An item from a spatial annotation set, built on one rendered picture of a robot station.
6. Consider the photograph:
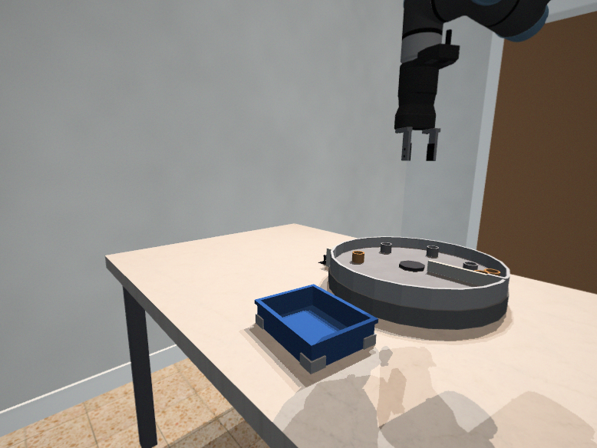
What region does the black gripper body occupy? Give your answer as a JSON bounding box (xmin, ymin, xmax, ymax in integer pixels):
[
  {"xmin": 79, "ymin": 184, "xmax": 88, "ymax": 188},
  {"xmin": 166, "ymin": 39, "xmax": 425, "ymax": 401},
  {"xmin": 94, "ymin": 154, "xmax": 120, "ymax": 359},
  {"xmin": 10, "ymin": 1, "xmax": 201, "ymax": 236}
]
[{"xmin": 394, "ymin": 29, "xmax": 460, "ymax": 130}]

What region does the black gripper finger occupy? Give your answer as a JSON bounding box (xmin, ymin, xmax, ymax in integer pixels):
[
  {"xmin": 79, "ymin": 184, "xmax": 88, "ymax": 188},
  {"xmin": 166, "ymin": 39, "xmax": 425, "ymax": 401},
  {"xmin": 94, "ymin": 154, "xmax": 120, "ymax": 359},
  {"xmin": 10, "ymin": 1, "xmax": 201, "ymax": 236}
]
[
  {"xmin": 395, "ymin": 127, "xmax": 413, "ymax": 161},
  {"xmin": 422, "ymin": 128, "xmax": 440, "ymax": 161}
]

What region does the grey round turntable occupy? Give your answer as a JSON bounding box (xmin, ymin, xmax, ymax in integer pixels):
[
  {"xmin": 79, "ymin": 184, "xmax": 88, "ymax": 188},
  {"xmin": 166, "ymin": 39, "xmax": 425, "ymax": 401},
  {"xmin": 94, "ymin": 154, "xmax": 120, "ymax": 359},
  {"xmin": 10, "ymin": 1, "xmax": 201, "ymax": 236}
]
[{"xmin": 319, "ymin": 236, "xmax": 510, "ymax": 330}]

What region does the blue plastic crate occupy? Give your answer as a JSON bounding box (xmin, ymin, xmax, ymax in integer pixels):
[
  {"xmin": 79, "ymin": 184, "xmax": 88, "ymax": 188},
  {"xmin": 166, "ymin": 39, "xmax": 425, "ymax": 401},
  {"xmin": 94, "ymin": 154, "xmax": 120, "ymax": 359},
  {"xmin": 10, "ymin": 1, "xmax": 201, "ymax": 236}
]
[{"xmin": 255, "ymin": 284, "xmax": 378, "ymax": 374}]

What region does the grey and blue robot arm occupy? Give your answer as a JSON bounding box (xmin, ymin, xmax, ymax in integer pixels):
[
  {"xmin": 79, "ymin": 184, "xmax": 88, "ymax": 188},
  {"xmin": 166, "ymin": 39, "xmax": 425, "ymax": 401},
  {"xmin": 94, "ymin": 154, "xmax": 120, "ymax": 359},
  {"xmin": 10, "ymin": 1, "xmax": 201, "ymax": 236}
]
[{"xmin": 402, "ymin": 0, "xmax": 550, "ymax": 42}]

